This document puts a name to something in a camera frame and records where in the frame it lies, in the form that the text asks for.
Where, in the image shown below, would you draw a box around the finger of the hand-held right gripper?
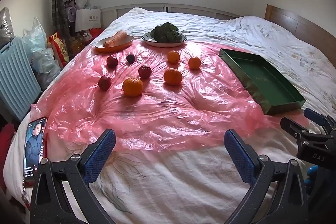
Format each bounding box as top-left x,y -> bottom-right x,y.
280,117 -> 328,143
304,108 -> 336,135

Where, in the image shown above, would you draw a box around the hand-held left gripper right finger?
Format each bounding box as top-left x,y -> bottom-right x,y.
224,129 -> 309,224

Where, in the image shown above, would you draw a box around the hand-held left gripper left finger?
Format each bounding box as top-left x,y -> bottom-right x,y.
30,129 -> 116,224

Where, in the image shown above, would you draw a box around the green tray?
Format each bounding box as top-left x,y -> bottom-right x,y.
219,48 -> 306,116

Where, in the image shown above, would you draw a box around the red apple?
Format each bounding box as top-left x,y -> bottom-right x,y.
98,75 -> 112,90
106,55 -> 119,68
138,65 -> 152,79

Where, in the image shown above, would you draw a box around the orange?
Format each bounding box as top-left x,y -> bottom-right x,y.
122,77 -> 144,97
163,68 -> 183,86
167,50 -> 181,64
188,56 -> 201,69

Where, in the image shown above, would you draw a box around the person's right hand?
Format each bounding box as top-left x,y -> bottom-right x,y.
304,165 -> 319,188

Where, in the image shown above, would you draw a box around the smartphone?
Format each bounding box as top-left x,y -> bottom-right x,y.
23,116 -> 48,184

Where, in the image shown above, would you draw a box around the pink plastic sheet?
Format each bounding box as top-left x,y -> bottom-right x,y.
30,40 -> 310,152

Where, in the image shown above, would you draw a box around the wooden headboard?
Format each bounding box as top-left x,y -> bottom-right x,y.
265,4 -> 336,54

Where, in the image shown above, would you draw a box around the red cloth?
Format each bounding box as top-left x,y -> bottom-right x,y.
0,123 -> 17,188

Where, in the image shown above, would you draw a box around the clear plastic bag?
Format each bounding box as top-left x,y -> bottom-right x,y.
22,17 -> 48,56
31,48 -> 61,83

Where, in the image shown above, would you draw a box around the orange plate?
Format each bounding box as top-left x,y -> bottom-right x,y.
94,35 -> 134,54

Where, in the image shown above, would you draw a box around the cooking oil bottles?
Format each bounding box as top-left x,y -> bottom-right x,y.
70,32 -> 91,55

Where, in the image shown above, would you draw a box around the yellow red rice bag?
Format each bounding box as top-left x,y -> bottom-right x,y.
47,32 -> 70,69

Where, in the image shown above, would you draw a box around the light blue ribbed suitcase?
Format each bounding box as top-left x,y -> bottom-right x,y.
0,36 -> 42,122

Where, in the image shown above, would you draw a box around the carrot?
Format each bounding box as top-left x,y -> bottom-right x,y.
103,30 -> 128,48

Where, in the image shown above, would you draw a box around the white plate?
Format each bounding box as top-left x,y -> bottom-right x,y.
141,31 -> 188,47

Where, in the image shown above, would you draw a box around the white paper bag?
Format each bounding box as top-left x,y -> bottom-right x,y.
76,7 -> 101,32

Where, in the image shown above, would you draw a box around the green leafy vegetable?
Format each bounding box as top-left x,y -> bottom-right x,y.
151,22 -> 183,43

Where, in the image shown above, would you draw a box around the small white fan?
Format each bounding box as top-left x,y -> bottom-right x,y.
66,7 -> 77,21

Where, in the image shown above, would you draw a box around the plaid scarf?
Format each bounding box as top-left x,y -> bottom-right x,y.
52,0 -> 70,38

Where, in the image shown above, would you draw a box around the grey printed sack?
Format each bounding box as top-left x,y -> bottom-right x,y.
0,7 -> 15,47

